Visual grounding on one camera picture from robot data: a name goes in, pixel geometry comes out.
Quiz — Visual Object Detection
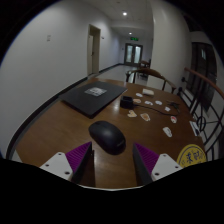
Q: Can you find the glazed double door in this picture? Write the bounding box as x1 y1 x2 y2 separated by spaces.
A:
123 42 144 66

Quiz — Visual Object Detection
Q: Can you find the small white flat box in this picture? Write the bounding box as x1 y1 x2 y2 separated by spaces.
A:
142 88 155 97

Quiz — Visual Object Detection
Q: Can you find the round yellow mouse pad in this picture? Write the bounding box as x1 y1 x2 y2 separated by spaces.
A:
176 143 208 169

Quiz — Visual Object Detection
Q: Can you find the black cable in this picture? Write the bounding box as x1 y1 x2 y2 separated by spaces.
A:
133 100 181 117

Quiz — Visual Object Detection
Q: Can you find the dark closed laptop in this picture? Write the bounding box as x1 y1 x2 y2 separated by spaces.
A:
58 80 128 119

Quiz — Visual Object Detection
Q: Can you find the black railing with wooden handrail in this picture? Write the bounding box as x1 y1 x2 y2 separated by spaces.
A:
176 66 224 162

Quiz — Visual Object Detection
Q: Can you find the white notepad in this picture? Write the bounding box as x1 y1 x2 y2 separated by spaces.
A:
189 120 201 137

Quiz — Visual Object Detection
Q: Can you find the black computer mouse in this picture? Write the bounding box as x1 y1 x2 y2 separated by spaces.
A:
88 120 127 156

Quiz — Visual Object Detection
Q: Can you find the brown wooden chair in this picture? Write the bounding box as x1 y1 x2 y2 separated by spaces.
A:
125 67 178 94

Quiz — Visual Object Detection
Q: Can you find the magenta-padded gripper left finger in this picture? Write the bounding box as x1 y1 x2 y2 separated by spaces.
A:
39 141 96 185

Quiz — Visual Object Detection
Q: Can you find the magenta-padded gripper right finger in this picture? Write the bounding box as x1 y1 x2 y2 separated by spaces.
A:
132 142 184 186

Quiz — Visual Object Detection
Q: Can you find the pale side door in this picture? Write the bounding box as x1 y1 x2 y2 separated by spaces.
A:
87 23 102 77

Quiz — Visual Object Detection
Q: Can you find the dark framed window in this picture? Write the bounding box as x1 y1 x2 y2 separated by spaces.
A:
186 41 218 112

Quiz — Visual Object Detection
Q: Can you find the small orange white sticker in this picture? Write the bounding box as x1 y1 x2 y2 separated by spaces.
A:
127 109 138 119
140 112 151 122

